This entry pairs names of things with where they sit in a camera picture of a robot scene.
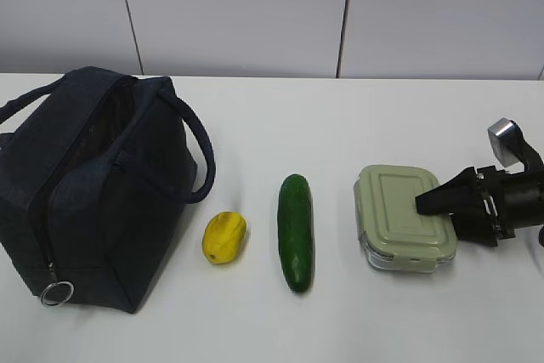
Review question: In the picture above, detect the green cucumber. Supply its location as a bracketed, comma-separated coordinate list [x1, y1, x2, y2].
[276, 173, 315, 294]

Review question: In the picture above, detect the silver zipper pull ring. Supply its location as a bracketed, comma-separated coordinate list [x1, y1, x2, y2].
[40, 280, 76, 307]

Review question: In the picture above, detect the yellow lemon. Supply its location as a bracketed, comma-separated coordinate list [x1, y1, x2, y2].
[201, 212, 247, 264]

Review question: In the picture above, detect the green lidded glass container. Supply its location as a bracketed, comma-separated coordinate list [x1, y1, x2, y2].
[354, 165, 457, 273]

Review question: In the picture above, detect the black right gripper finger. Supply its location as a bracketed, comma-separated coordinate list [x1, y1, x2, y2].
[415, 167, 484, 215]
[450, 210, 497, 247]

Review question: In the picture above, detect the dark navy lunch bag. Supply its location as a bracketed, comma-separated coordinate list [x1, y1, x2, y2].
[1, 66, 216, 314]

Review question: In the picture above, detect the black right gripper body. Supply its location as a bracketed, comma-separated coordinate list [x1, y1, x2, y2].
[469, 166, 543, 247]

